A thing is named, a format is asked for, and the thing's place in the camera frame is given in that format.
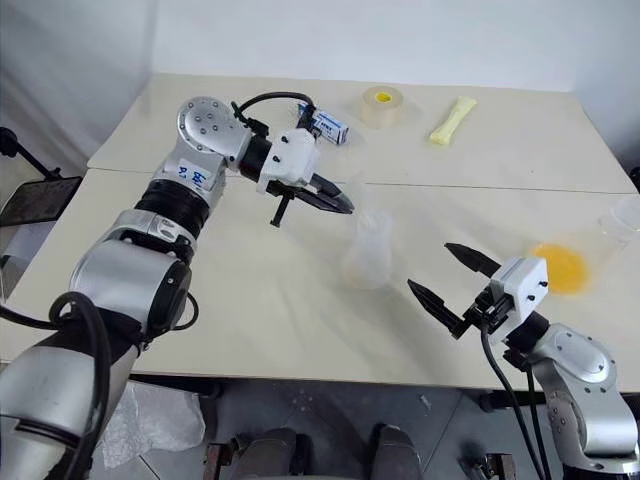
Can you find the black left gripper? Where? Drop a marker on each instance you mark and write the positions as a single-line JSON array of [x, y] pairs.
[[287, 194]]

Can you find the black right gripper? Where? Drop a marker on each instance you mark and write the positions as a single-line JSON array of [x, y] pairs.
[[490, 310]]

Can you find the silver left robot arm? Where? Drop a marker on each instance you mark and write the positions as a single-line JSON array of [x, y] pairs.
[[125, 270]]

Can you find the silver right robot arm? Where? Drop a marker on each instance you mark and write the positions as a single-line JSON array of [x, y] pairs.
[[580, 370]]

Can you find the clear flask with orange liquid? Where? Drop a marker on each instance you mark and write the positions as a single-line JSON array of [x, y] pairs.
[[562, 267]]

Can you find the small blue white box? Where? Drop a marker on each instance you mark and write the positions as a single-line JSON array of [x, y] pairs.
[[330, 129]]

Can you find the clear tape roll yellow core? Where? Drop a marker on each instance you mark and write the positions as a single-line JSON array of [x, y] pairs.
[[382, 107]]

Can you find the pale yellow bone-shaped object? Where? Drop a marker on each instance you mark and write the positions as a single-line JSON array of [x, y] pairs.
[[452, 122]]

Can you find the dark rounded shape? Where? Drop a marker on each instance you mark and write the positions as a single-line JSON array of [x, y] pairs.
[[397, 452], [272, 452]]

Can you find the black stand with plate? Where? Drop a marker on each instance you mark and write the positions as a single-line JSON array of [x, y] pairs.
[[40, 197]]

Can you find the crumpled clear plastic bag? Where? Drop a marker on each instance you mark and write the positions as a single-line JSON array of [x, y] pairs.
[[150, 425]]

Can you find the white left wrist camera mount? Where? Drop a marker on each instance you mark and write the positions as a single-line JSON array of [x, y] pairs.
[[292, 155]]

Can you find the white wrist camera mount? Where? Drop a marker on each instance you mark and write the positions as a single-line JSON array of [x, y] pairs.
[[522, 285], [292, 155]]

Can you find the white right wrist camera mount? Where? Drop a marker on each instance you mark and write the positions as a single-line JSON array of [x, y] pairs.
[[522, 285]]

